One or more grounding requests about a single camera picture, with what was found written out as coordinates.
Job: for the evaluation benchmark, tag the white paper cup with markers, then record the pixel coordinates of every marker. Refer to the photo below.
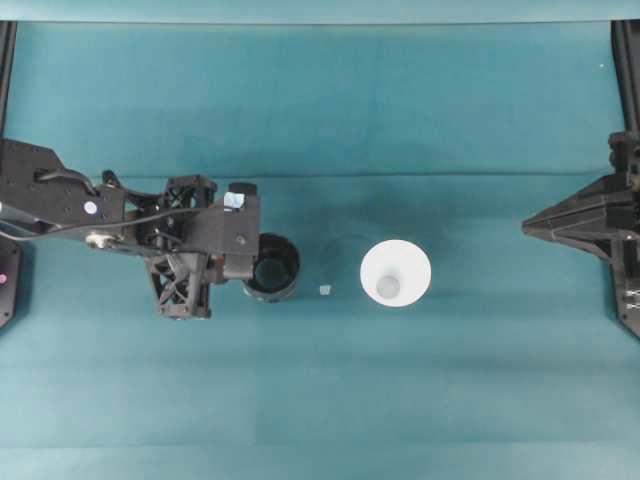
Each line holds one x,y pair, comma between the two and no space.
400,260

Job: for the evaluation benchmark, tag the black frame post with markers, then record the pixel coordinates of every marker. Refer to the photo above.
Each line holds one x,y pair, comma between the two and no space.
627,75
6,75

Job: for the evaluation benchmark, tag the blue-green table cloth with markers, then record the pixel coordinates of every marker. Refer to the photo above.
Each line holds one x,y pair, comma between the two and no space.
320,400

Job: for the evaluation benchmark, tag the blue-green backdrop cloth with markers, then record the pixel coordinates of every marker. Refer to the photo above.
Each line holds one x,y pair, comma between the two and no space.
320,10

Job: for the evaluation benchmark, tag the small white paper scrap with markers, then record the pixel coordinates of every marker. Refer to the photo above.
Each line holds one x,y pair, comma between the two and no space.
325,290

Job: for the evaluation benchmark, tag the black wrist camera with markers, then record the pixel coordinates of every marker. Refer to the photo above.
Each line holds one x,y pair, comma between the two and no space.
230,230

